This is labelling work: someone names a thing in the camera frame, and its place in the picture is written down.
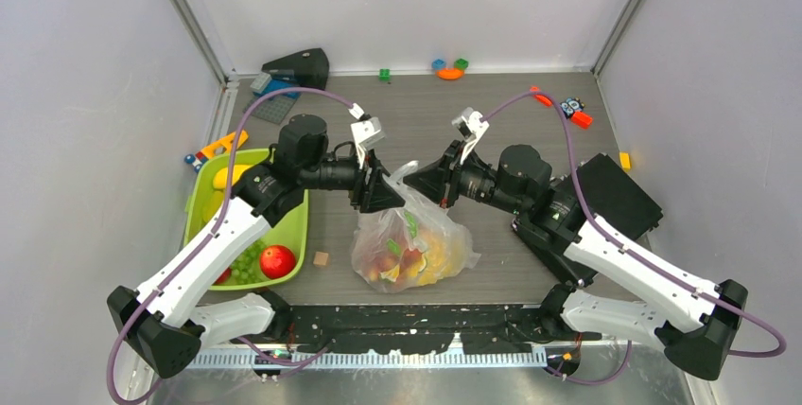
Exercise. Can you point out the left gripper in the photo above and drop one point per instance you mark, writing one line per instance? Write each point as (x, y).
(372, 193)

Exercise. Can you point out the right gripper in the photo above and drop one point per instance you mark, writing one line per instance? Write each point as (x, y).
(441, 181)

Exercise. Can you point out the clear printed plastic bag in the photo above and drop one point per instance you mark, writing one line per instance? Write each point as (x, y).
(375, 232)

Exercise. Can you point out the red fake lychee bunch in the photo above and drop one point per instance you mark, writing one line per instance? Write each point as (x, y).
(394, 269)

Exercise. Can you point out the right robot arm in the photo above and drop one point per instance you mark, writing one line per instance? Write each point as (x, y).
(691, 320)

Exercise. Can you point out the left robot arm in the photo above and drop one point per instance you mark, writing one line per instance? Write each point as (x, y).
(162, 321)

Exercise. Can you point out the red fake apple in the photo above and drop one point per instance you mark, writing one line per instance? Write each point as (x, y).
(277, 261)

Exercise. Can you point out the green fake grapes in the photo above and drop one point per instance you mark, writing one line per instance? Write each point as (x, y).
(245, 269)

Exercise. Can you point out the small wooden cube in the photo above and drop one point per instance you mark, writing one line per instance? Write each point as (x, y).
(321, 259)

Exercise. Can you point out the green toy brick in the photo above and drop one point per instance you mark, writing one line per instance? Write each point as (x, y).
(384, 75)

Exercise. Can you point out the orange toy bar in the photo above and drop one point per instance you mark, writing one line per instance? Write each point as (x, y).
(539, 95)

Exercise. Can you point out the grey toy baseplate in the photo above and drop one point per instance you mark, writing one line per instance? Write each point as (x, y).
(274, 110)

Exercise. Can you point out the black wedge block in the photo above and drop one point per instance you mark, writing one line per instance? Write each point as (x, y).
(306, 68)

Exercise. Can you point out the red toy brick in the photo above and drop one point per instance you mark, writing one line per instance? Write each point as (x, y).
(582, 120)

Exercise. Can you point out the grey small toy brick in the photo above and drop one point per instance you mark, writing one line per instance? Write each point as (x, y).
(260, 83)

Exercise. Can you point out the green plastic tray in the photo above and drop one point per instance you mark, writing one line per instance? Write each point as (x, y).
(291, 231)

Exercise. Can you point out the black box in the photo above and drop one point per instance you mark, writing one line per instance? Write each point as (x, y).
(608, 192)

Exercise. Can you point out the orange yellow toy tool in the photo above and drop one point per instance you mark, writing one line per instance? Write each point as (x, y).
(198, 159)

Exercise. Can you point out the yellow toy block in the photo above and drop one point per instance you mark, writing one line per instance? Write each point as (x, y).
(625, 161)

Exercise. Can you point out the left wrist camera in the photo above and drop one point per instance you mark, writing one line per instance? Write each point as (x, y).
(366, 131)

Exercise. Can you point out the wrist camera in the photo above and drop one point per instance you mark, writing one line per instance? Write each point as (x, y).
(366, 131)
(472, 126)

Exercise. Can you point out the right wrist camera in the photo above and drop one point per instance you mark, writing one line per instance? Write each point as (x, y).
(472, 126)

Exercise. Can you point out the green cube by ring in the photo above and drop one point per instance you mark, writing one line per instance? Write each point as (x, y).
(461, 64)

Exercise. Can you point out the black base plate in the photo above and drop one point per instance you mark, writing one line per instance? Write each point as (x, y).
(421, 329)

